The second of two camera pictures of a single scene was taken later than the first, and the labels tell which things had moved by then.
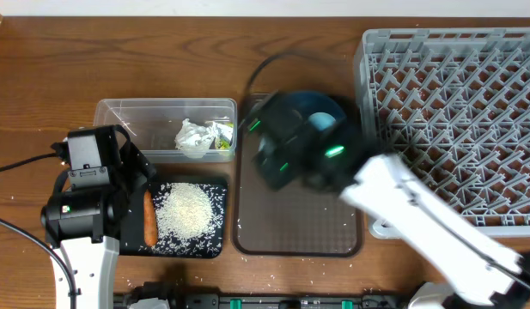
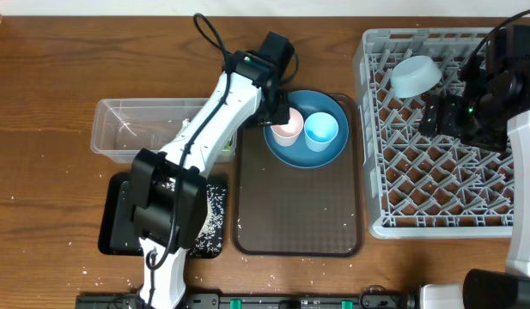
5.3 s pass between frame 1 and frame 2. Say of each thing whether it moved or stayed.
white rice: moved
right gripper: moved
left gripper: moved
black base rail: stayed
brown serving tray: stayed
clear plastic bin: stayed
